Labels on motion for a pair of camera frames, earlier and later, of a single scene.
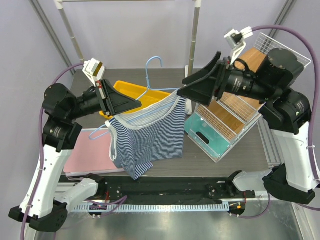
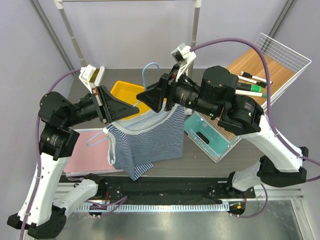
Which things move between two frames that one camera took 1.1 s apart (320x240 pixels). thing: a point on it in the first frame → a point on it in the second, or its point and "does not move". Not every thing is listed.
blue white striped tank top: [154, 131] does not move
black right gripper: [203, 89] → [166, 87]
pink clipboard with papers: [91, 153] does not move
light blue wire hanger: [100, 134] → [106, 132]
